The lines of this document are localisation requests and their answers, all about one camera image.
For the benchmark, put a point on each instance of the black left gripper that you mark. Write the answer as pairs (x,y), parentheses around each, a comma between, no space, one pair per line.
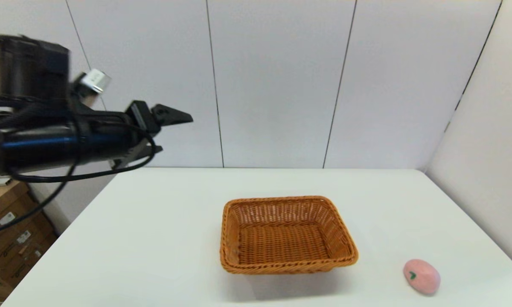
(111,132)

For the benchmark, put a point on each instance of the orange wicker basket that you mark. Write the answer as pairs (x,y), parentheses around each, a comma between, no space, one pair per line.
(283,245)

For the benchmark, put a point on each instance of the pink toy peach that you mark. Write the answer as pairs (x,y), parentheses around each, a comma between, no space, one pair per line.
(422,277)

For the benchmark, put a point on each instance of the brown cardboard box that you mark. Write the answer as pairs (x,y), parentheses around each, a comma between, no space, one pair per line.
(0,202)
(13,246)
(21,267)

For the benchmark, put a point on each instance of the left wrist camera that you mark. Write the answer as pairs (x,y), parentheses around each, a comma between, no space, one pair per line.
(94,81)

